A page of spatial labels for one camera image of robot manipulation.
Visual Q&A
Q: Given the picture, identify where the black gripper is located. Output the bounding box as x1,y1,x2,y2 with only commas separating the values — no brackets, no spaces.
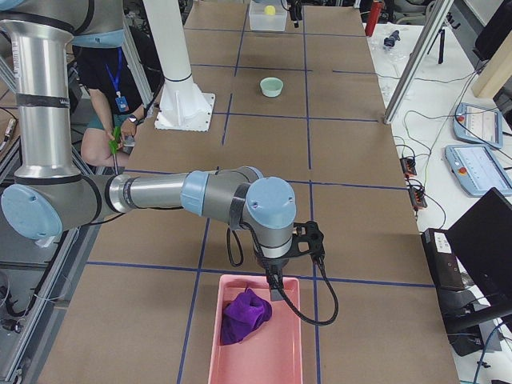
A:
258,257,289,302
288,0,302,28

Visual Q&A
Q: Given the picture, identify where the yellow plastic cup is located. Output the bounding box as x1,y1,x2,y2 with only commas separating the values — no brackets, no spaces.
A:
263,5,276,16

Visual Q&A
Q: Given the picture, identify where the purple cloth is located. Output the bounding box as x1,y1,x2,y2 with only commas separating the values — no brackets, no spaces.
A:
221,288,273,345

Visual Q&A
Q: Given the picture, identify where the mint green bowl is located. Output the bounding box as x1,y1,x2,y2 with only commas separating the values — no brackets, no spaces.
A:
259,77,284,98

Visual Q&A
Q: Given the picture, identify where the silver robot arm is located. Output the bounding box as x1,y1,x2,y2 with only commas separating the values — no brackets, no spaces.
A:
1,1,298,300

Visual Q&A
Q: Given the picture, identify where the translucent plastic storage box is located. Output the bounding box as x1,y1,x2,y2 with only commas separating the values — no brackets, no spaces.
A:
249,1,287,32

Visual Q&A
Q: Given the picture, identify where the black computer box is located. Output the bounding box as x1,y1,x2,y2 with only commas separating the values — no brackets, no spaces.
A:
421,228,465,292

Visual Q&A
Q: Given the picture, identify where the pink plastic bin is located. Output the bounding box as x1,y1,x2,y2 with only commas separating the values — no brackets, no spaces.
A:
208,274,303,383

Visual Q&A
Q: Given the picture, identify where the red cylinder bottle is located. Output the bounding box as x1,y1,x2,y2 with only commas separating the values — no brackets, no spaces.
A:
365,0,382,37

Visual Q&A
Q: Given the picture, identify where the black usb hub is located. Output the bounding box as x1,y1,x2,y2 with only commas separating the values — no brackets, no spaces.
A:
400,158,417,178

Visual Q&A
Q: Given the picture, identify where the seated person black shirt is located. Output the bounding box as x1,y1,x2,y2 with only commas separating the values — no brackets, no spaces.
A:
72,46,146,167

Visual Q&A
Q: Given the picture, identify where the far blue teach pendant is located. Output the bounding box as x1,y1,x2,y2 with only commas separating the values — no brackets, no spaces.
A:
453,102,503,150

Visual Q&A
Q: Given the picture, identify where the blue teach pendant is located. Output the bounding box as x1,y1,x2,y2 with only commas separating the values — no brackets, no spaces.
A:
444,144,511,197
453,102,503,150

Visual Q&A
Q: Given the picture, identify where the black monitor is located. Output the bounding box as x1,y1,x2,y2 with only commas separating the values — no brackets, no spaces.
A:
446,187,511,304

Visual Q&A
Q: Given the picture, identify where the near blue teach pendant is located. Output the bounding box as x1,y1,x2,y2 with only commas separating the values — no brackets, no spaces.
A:
444,144,511,197

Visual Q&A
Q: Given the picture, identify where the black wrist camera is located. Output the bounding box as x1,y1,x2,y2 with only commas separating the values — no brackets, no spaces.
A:
288,221,325,262

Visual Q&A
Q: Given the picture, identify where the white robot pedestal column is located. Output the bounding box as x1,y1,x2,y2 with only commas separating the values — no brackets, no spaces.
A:
143,0,215,132

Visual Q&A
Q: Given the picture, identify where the aluminium frame post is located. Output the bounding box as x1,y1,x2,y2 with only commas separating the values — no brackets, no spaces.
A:
383,0,454,125

